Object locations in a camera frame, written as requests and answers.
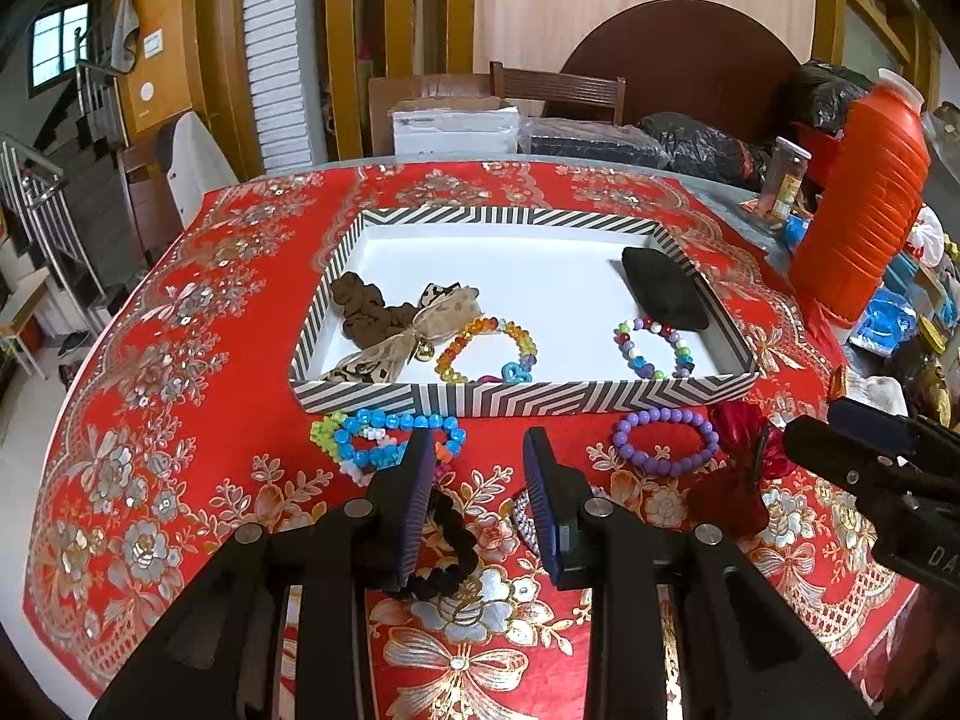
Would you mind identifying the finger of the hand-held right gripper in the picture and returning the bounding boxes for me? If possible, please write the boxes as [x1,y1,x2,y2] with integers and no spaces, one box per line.
[782,416,931,512]
[827,397,953,466]

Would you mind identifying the striped cardboard box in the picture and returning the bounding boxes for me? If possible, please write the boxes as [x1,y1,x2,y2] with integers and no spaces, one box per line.
[289,206,760,417]

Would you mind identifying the rhinestone hair clip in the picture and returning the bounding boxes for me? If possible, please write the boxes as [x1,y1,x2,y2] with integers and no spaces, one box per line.
[510,484,610,563]

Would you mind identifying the gold lidded jar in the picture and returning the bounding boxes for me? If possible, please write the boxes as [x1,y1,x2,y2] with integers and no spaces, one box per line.
[911,315,955,422]

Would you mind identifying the green bead bracelet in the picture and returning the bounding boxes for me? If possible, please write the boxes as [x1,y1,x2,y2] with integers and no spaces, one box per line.
[310,412,353,458]

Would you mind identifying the multicolour bead bracelet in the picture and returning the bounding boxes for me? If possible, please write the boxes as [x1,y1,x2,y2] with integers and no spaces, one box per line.
[615,317,698,382]

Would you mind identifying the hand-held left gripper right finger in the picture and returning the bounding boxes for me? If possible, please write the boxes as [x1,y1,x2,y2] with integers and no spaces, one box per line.
[523,427,875,720]

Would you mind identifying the red organza bow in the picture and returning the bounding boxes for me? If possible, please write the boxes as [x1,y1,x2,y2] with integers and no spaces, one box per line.
[686,401,796,533]

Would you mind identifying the white cardboard box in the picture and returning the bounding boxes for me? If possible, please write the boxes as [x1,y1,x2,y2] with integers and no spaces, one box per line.
[388,96,520,158]

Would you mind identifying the red floral tablecloth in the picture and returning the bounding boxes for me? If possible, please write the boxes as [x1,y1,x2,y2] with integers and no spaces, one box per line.
[22,161,923,720]

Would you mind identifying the slatted wooden chair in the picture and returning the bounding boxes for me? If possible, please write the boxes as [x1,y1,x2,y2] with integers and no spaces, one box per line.
[490,61,627,128]

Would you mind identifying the dark wooden chair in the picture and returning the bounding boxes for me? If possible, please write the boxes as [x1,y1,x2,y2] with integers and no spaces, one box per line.
[120,139,188,267]

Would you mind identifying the window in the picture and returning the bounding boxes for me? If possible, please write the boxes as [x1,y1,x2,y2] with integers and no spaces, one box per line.
[30,4,95,87]

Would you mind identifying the brown scrunchie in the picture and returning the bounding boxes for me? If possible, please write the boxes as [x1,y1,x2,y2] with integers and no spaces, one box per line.
[330,272,421,346]

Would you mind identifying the purple bead bracelet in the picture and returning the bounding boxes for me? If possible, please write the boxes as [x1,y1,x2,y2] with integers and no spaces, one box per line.
[611,406,721,477]

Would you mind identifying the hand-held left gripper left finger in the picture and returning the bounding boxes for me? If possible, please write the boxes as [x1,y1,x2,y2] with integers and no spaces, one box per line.
[88,427,437,720]

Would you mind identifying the orange thermos jug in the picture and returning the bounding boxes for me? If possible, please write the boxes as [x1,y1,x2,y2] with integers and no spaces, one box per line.
[789,67,931,331]

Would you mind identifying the blue bead bracelet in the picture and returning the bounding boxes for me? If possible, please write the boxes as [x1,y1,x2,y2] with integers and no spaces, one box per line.
[334,409,466,470]

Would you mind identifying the black wrapped box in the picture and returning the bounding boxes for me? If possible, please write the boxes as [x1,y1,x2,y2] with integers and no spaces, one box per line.
[519,116,672,170]

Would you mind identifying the grey hanging cloth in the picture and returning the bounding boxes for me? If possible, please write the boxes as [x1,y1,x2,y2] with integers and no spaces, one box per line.
[112,0,145,72]

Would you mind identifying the round brown table top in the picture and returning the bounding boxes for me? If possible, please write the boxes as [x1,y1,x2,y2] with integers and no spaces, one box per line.
[544,1,807,128]

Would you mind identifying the orange yellow bead bracelet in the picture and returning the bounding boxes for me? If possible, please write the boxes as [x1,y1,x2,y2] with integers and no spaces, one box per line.
[435,317,539,383]

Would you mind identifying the white louvered door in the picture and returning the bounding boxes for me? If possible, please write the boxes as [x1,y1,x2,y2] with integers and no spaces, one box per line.
[240,0,331,170]

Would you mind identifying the white pink bead bracelet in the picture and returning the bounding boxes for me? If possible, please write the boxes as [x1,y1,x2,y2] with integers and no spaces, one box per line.
[341,427,406,488]

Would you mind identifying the glass jar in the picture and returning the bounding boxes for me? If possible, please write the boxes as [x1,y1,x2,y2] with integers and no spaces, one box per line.
[757,136,812,222]

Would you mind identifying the leopard print ribbon bow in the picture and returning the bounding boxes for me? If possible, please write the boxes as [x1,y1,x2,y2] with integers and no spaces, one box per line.
[319,283,481,383]

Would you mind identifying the blue plastic bag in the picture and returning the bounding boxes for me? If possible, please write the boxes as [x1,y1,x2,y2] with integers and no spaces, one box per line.
[851,291,920,350]

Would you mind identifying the small white-topped desk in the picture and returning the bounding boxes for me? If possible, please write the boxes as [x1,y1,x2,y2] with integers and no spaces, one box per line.
[0,270,53,380]

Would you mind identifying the red plastic container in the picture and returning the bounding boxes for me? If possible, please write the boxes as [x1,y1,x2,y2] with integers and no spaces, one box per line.
[799,124,845,192]

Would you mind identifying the black scrunchie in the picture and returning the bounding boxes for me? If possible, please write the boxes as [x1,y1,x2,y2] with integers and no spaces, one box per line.
[390,487,481,601]

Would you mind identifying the staircase with metal railing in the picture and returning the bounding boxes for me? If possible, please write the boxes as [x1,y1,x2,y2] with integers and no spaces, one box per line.
[0,60,143,338]

